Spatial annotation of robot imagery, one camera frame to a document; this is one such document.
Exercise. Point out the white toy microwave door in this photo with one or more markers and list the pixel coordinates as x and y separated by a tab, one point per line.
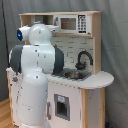
80	23

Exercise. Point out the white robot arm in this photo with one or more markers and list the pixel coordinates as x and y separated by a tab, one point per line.
34	62

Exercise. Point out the wooden toy kitchen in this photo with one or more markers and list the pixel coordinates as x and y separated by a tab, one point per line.
55	78

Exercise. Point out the grey toy sink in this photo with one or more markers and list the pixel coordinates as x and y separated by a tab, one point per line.
75	75

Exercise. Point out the black toy faucet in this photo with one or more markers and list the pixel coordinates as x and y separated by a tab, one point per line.
81	64

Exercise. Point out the white dishwasher door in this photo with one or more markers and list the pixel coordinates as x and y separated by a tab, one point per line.
64	106

